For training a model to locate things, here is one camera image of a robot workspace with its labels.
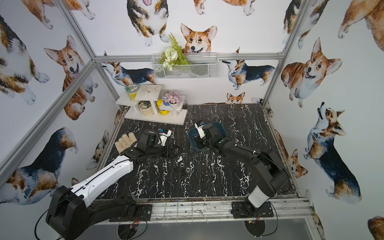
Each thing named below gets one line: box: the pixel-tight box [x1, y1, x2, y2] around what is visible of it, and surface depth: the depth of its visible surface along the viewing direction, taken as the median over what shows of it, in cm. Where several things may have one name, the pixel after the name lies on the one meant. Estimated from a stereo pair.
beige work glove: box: [114, 132, 138, 155], surface depth 102 cm
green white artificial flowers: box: [158, 32, 191, 71], surface depth 82 cm
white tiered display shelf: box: [115, 84, 188, 126], surface depth 112 cm
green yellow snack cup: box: [124, 84, 141, 102], surface depth 102 cm
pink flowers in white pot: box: [165, 90, 182, 110], surface depth 94 cm
